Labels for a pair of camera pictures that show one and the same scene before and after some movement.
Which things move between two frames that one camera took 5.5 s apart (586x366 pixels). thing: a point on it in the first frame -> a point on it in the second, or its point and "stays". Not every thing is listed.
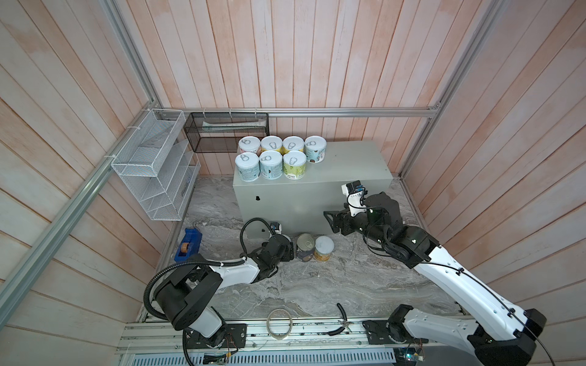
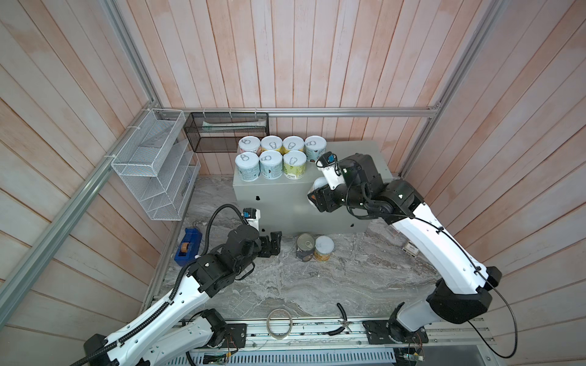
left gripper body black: [288, 255] -> [262, 249]
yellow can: [293, 143] stays
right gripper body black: [358, 224] -> [333, 199]
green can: [294, 164] stays
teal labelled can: [248, 165] stays
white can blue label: [249, 144] stays
